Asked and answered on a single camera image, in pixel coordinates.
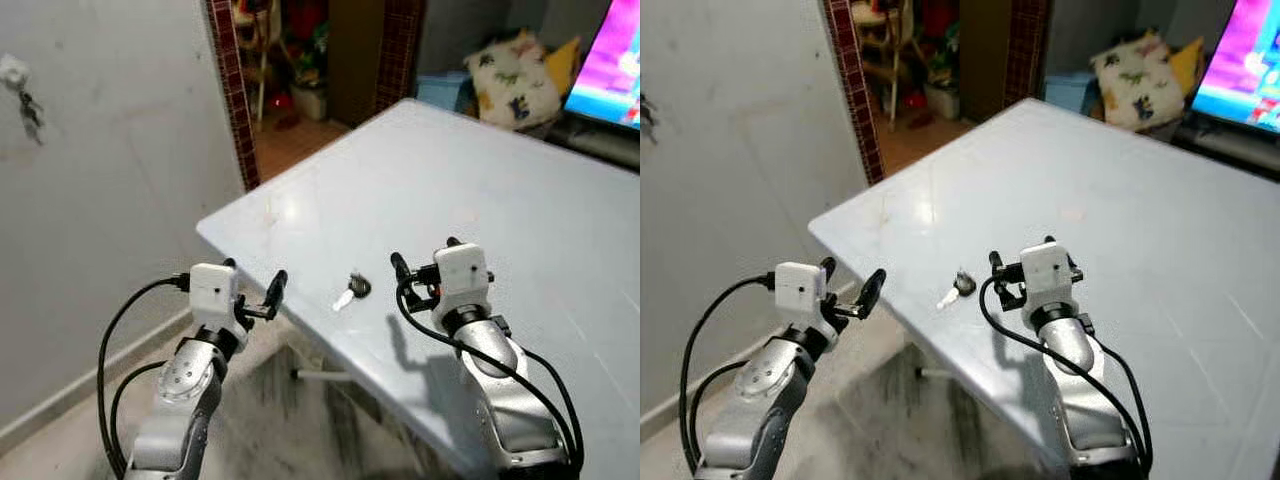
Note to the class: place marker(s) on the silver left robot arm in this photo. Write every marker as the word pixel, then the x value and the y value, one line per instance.
pixel 765 390
pixel 185 385

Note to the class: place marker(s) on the white table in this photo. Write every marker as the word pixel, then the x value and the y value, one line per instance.
pixel 1100 190
pixel 450 190

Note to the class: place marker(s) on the white table leg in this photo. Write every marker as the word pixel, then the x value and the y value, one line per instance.
pixel 320 376
pixel 940 374

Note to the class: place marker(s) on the light blue box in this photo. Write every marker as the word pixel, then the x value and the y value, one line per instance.
pixel 445 90
pixel 1070 92

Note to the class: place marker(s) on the dark red tile doorway trim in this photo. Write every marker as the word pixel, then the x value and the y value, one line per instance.
pixel 1028 45
pixel 398 50
pixel 237 100
pixel 858 100

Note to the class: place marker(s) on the white storage bin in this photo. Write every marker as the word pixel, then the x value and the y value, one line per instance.
pixel 310 102
pixel 942 102

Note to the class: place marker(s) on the white printed cushion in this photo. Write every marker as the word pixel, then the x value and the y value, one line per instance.
pixel 1135 80
pixel 515 80

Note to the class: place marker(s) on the dark television stand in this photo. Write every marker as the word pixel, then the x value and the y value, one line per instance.
pixel 1230 150
pixel 600 140

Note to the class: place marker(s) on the dark brown door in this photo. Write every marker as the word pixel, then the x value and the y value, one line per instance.
pixel 985 55
pixel 355 60

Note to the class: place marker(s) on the yellow cushion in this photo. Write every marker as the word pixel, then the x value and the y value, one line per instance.
pixel 1188 62
pixel 565 60

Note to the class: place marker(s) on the wooden high chair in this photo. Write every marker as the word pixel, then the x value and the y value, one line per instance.
pixel 880 25
pixel 255 25

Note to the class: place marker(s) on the flat screen television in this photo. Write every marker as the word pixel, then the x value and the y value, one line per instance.
pixel 1240 60
pixel 610 60

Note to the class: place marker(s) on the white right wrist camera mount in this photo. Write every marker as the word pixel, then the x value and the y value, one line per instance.
pixel 462 272
pixel 1047 272

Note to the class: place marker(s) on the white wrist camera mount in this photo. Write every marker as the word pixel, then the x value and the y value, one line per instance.
pixel 798 290
pixel 462 272
pixel 1047 272
pixel 212 290

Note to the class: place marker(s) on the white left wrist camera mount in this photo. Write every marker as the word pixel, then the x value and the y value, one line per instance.
pixel 798 290
pixel 212 290

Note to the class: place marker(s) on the white square wall hook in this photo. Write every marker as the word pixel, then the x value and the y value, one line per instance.
pixel 12 70

